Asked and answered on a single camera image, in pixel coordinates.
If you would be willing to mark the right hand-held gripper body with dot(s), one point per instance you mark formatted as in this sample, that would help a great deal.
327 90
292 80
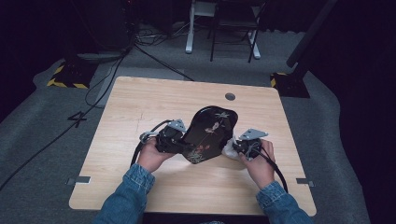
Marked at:
250 144

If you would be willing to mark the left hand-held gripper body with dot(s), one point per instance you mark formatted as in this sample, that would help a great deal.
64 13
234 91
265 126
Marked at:
169 138

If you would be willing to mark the white quilted cleaning cloth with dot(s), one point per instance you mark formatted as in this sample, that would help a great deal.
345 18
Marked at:
229 151

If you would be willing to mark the black lacquer tray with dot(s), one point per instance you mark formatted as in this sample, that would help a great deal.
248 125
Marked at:
208 133

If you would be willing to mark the person's left hand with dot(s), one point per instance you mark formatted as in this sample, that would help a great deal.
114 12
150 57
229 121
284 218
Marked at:
152 157

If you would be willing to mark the person's right hand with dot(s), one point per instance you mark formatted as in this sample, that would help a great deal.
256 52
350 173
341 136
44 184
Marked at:
260 169

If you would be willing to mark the black base, yellow striped tape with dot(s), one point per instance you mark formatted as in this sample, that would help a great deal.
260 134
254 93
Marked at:
289 85
73 76

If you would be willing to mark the black slanted pole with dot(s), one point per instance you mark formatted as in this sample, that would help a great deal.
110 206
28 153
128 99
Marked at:
306 37

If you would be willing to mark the black folding chair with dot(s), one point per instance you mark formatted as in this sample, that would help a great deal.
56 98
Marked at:
232 23

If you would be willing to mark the dark equipment stand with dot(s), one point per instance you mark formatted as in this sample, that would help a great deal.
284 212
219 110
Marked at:
102 28

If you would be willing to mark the grey floor carpet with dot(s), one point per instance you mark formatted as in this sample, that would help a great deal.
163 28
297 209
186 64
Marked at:
37 161

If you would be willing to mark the grey metal table bracket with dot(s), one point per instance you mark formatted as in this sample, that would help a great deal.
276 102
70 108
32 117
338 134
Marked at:
305 182
79 180

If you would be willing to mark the white desk frame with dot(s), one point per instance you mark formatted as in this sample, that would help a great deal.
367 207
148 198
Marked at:
190 31

